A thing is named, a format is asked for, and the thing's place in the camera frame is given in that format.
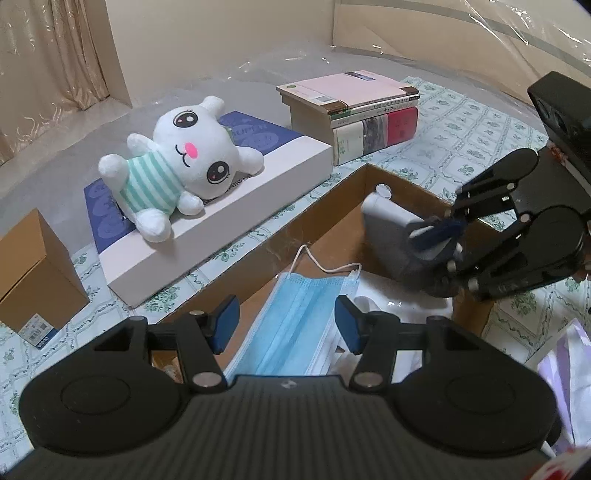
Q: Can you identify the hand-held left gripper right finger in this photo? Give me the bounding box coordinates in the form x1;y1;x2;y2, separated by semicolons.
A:
334;294;484;393

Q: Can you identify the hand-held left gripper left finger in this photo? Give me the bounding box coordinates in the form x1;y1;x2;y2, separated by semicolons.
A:
93;295;241;393

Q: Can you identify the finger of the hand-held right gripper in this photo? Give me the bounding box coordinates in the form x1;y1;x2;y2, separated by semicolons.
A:
427;215;544;303
406;148;540;254

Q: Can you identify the blue face mask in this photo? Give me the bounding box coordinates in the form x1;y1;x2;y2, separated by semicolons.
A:
223;244;363;385

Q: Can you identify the brown cardboard tray box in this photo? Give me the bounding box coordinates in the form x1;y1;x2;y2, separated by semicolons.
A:
150;162;497;385

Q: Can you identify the purple tissue pack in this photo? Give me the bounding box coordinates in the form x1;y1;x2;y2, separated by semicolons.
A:
537;318;591;457

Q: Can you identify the thick book red grey spine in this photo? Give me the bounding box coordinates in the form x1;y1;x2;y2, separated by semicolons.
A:
332;107;419;167

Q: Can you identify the white flat box blue top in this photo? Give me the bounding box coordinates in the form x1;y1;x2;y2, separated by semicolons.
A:
84;110;334;309

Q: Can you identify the thin white spine book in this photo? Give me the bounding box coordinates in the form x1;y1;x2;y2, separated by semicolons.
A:
288;95;421;127

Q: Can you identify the white plush bunny striped shirt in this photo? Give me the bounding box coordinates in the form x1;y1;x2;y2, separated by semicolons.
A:
98;95;265;243

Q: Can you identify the beige plastic wrapped headboard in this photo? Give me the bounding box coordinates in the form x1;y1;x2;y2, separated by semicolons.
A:
330;0;591;77

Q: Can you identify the pink cover book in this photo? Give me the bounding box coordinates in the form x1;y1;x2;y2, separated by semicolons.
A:
276;70;419;112

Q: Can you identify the small brown cardboard box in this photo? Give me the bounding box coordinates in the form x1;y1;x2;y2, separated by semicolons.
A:
0;208;90;350

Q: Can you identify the grey plastic covered mattress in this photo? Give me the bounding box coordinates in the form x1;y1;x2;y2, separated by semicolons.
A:
0;39;591;241

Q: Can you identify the beige patterned curtain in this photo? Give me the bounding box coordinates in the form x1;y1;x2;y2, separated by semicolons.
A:
0;0;112;163

